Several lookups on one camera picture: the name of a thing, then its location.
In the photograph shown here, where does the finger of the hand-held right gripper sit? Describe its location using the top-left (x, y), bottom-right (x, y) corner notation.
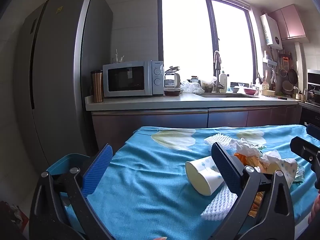
top-left (306, 124), bottom-right (320, 141)
top-left (290, 136), bottom-right (320, 189)

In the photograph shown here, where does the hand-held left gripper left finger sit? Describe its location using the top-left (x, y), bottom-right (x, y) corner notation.
top-left (29, 144), bottom-right (115, 240)

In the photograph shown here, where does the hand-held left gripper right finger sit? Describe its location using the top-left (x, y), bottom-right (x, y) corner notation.
top-left (211, 142), bottom-right (295, 240)

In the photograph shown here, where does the orange peel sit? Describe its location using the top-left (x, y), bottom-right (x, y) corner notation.
top-left (234, 152), bottom-right (250, 165)

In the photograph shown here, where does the clear plastic wrapper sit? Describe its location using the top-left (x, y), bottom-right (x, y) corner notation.
top-left (294, 165), bottom-right (307, 183)

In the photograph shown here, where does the white foam fruit net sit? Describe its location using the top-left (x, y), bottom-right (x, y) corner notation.
top-left (204, 133), bottom-right (233, 148)
top-left (201, 185), bottom-right (240, 222)

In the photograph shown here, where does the paper cup with blue print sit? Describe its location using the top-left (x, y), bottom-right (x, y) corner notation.
top-left (185, 155), bottom-right (224, 196)
top-left (266, 157), bottom-right (298, 188)

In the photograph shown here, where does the blue trash bin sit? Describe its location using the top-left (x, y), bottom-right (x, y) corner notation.
top-left (46, 154), bottom-right (100, 230)

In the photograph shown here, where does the gold snack wrapper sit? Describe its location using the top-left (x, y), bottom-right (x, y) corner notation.
top-left (246, 155), bottom-right (269, 218)

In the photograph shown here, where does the crumpled white tissue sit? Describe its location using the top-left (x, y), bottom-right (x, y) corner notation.
top-left (229, 137), bottom-right (263, 155)

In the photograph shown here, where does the blue floral tablecloth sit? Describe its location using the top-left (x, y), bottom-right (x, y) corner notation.
top-left (65, 125), bottom-right (318, 240)

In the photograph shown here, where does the hanging frying pan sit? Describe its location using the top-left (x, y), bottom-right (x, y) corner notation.
top-left (287, 69), bottom-right (299, 84)

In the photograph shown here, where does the steel kitchen sink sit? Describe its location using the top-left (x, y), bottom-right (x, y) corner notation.
top-left (200, 92), bottom-right (258, 98)

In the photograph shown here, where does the kitchen counter cabinet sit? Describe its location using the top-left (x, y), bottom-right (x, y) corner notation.
top-left (85, 92), bottom-right (304, 153)

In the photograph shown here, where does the white soap bottle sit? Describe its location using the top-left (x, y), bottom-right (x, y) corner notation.
top-left (219, 70), bottom-right (228, 93)

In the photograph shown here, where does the copper thermos mug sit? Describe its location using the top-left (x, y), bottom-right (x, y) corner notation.
top-left (90, 70), bottom-right (104, 103)

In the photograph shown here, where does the clear plastic bag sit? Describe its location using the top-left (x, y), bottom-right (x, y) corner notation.
top-left (180, 80), bottom-right (204, 93)

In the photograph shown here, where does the dark red food container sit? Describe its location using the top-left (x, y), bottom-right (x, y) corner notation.
top-left (164, 87), bottom-right (181, 97)

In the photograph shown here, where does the grey refrigerator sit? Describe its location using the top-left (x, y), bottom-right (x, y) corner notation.
top-left (14, 0), bottom-right (114, 165)

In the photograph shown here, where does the red box with clutter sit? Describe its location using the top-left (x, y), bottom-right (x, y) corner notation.
top-left (0, 201), bottom-right (28, 240)

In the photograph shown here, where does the white microwave oven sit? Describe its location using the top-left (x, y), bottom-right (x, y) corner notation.
top-left (102, 60), bottom-right (164, 98)

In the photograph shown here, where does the glass kettle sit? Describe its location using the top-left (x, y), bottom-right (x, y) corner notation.
top-left (164, 66), bottom-right (181, 89)

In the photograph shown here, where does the metal kitchen faucet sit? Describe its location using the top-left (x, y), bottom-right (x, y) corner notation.
top-left (212, 51), bottom-right (225, 93)

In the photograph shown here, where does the white water heater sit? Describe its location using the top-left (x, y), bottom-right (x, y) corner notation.
top-left (260, 12), bottom-right (283, 49)

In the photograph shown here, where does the white rack on microwave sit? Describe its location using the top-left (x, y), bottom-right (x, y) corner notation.
top-left (112, 50), bottom-right (125, 64)

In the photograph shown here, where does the kitchen window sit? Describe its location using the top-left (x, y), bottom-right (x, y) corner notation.
top-left (157, 0), bottom-right (258, 94)

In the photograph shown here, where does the blue wall rack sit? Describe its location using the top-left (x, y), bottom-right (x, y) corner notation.
top-left (262, 51), bottom-right (278, 67)

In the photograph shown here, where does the pink wall cabinet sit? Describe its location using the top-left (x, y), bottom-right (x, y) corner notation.
top-left (269, 4), bottom-right (307, 40)

